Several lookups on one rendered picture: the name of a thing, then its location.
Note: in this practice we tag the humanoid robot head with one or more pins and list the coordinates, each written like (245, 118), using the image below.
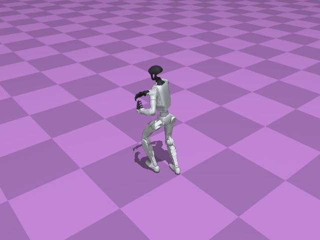
(155, 70)

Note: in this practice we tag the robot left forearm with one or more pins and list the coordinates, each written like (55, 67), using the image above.
(144, 111)

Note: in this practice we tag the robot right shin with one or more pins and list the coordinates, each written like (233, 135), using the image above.
(172, 152)

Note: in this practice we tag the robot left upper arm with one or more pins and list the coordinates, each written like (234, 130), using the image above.
(153, 94)

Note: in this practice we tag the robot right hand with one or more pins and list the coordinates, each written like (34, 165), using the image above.
(140, 94)

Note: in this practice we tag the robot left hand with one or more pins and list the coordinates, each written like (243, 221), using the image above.
(138, 105)

